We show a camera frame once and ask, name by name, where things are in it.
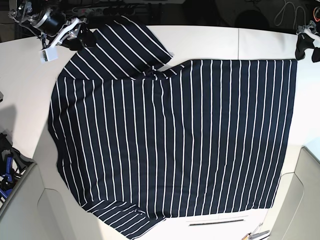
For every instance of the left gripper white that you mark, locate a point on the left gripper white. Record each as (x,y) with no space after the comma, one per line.
(308,37)

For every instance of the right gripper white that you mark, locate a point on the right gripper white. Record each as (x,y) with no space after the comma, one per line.
(66,36)

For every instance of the navy white striped T-shirt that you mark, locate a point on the navy white striped T-shirt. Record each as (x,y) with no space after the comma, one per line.
(137,144)

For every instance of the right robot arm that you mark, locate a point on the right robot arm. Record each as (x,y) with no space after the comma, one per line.
(50,24)

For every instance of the blue black items in bin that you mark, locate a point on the blue black items in bin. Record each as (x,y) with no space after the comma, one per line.
(12,167)

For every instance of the grey panel right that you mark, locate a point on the grey panel right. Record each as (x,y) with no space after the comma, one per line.
(295,214)

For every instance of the grey panel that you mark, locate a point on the grey panel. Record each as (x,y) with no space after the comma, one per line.
(32,211)
(295,214)

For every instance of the grey panel left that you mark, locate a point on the grey panel left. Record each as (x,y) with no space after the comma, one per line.
(32,211)

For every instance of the tools at table edge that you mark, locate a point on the tools at table edge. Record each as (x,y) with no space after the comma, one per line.
(256,235)

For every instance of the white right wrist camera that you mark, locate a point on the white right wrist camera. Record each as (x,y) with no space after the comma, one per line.
(48,54)

